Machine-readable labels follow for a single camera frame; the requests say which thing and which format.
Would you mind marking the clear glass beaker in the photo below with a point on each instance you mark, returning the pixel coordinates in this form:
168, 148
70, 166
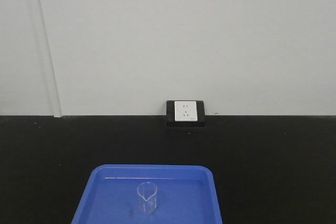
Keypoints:
147, 193

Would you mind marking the blue plastic tray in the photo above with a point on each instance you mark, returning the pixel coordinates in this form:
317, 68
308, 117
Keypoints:
186, 194

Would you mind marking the white power socket black base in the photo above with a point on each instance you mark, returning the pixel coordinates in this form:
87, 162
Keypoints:
180, 113

